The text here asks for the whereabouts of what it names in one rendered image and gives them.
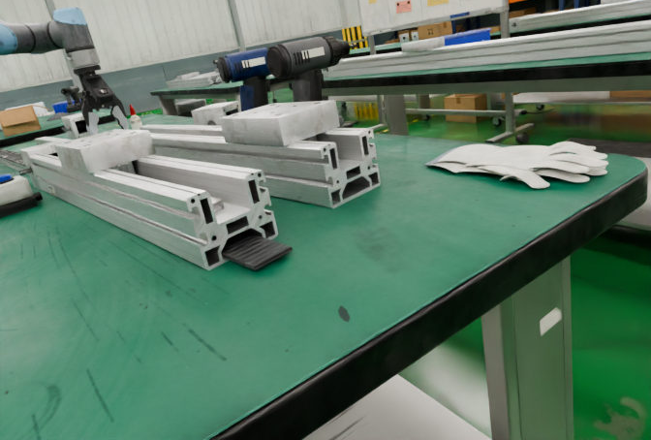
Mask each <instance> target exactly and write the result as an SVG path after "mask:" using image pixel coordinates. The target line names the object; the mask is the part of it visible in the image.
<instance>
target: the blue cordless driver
mask: <svg viewBox="0 0 651 440"><path fill-rule="evenodd" d="M268 50H269V48H268V49H266V47H262V48H257V49H252V50H247V51H242V52H237V53H232V54H227V55H225V58H224V57H223V56H220V57H219V59H218V60H217V65H218V70H219V74H220V77H221V80H222V81H224V82H225V83H230V81H231V82H232V83H234V82H239V81H242V82H243V85H241V86H239V91H240V104H241V111H246V110H251V109H255V108H258V107H262V106H266V105H268V97H267V92H270V82H269V79H267V78H266V76H270V75H271V72H270V71H269V70H268V68H267V64H266V55H267V52H268Z"/></svg>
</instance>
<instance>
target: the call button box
mask: <svg viewBox="0 0 651 440"><path fill-rule="evenodd" d="M42 199H43V197H42V195H41V193H40V192H36V193H33V192H32V189H31V187H30V184H29V182H28V179H26V178H24V177H22V176H20V175H17V176H14V177H12V178H10V179H8V180H5V181H2V182H0V218H2V217H5V216H8V215H11V214H14V213H17V212H20V211H23V210H26V209H29V208H32V207H35V206H37V205H38V204H37V201H40V200H42Z"/></svg>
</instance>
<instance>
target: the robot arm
mask: <svg viewBox="0 0 651 440"><path fill-rule="evenodd" d="M52 14H53V19H54V20H52V21H48V22H43V23H8V22H4V21H2V20H0V55H9V54H19V53H30V54H45V53H48V52H50V51H55V50H58V49H63V48H64V49H65V51H66V53H67V56H68V57H66V60H67V61H70V64H71V67H72V68H73V69H74V68H75V69H74V70H73V71H74V74H75V75H77V76H78V77H79V80H80V83H81V86H82V89H83V90H82V92H79V93H77V97H78V100H79V103H80V106H81V113H82V116H83V118H84V120H85V122H86V129H87V131H88V132H89V134H90V136H92V135H96V134H98V132H99V129H98V127H97V123H98V122H99V116H98V115H97V114H96V113H94V112H93V110H96V111H99V110H100V108H107V109H111V111H110V114H111V115H112V117H114V118H115V120H116V121H117V122H118V125H119V126H121V128H122V130H129V129H128V123H127V118H126V113H125V111H124V107H123V105H122V103H121V101H120V100H119V99H118V98H117V97H116V96H115V94H114V93H113V91H112V90H111V89H110V88H109V86H108V85H107V84H106V82H105V81H104V80H103V79H102V77H101V76H100V75H99V74H97V75H96V73H95V71H98V70H102V69H101V66H100V65H99V64H100V59H99V56H98V53H97V50H96V49H95V46H94V43H93V40H92V37H91V34H90V31H89V28H88V23H87V22H86V19H85V17H84V14H83V11H82V10H81V9H80V8H76V7H71V8H63V9H58V10H55V11H53V13H52ZM109 106H111V107H109Z"/></svg>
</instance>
